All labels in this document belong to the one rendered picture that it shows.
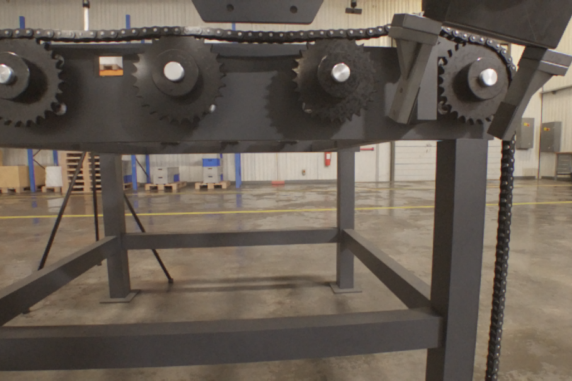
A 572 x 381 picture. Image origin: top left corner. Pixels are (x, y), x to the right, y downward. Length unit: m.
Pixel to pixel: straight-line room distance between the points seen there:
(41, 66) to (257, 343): 0.69
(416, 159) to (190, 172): 7.27
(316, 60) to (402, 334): 0.62
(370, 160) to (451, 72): 9.56
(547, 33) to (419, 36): 0.13
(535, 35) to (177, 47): 0.53
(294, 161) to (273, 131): 9.09
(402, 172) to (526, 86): 10.27
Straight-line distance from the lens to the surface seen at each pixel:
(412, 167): 10.83
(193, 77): 0.59
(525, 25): 0.39
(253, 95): 0.65
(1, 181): 10.69
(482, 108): 0.75
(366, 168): 10.20
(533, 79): 0.43
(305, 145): 1.60
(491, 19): 0.37
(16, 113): 0.74
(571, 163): 12.01
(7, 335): 0.91
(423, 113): 0.65
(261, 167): 9.66
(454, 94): 0.72
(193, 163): 9.88
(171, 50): 0.61
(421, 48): 0.35
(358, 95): 0.63
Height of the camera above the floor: 0.70
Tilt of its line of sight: 5 degrees down
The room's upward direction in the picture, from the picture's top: 1 degrees counter-clockwise
